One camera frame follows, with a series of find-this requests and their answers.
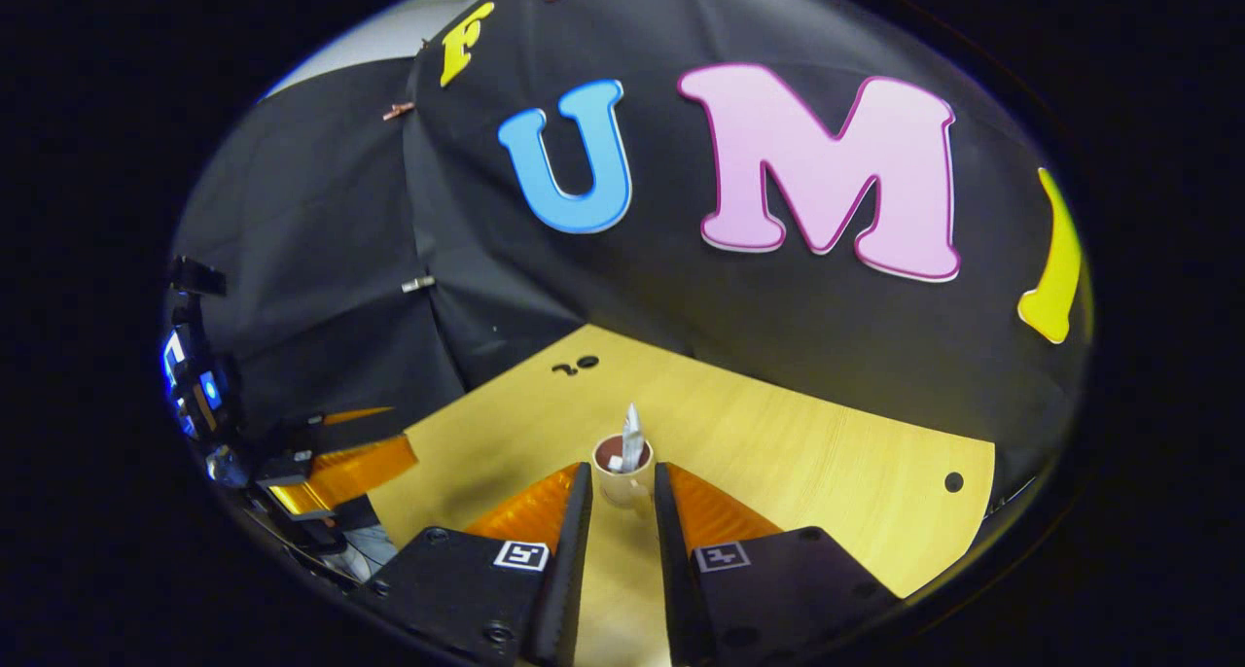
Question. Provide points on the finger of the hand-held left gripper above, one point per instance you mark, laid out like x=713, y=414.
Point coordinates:
x=340, y=429
x=350, y=473

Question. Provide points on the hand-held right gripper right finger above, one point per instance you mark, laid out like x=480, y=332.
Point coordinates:
x=778, y=599

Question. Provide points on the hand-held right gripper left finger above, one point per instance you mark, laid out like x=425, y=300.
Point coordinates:
x=467, y=589

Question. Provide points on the beige cup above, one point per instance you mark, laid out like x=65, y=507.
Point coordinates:
x=622, y=487

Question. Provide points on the white toothpaste tube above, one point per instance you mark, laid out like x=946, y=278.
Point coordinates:
x=633, y=438

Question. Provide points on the wooden desktop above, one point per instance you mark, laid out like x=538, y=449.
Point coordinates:
x=778, y=453

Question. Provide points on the white cloth clip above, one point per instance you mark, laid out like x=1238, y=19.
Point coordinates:
x=418, y=283

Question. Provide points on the black backdrop cloth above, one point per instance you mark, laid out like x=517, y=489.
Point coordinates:
x=729, y=288

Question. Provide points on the red cloth clip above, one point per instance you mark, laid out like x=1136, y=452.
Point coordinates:
x=398, y=111

